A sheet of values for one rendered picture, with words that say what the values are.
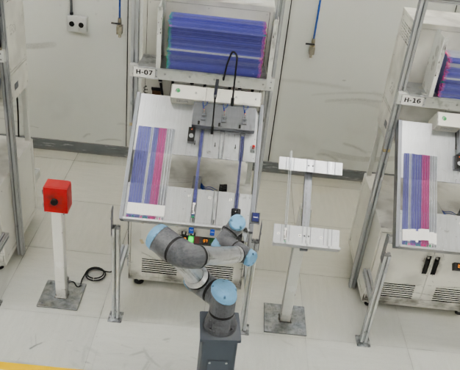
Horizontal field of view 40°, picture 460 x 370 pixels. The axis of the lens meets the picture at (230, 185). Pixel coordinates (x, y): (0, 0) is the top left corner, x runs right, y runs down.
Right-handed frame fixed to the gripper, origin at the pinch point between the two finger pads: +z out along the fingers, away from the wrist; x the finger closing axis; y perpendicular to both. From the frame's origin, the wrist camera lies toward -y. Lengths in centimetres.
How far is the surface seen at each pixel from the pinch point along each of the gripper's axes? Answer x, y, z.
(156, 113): -48, -63, 10
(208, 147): -18, -46, 10
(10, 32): -135, -102, 11
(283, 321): 36, 38, 68
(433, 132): 104, -69, 10
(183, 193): -28.4, -19.3, 9.9
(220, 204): -8.1, -15.5, 9.9
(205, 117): -21, -61, 3
